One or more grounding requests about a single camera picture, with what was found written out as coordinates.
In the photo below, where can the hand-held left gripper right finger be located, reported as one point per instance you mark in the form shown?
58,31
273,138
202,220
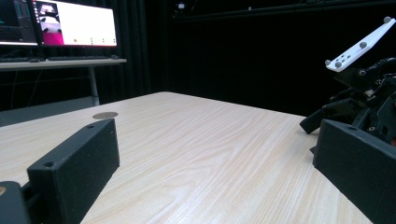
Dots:
358,161

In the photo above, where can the dark computer monitor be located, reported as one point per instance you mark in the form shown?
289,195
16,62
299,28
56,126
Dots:
15,21

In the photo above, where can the light desk with metal leg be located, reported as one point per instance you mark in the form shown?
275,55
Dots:
62,63

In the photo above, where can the dark metal rail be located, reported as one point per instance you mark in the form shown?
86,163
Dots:
280,7

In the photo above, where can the black computer mouse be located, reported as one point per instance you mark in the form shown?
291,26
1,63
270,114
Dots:
115,57

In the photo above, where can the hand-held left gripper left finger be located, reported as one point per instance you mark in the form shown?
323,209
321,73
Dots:
74,161

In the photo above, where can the black keyboard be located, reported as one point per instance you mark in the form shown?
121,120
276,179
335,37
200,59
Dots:
77,58
15,59

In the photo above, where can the grey round table cap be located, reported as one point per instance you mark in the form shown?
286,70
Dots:
105,115

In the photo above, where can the wide bright computer monitor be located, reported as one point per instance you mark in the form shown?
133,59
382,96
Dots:
84,25

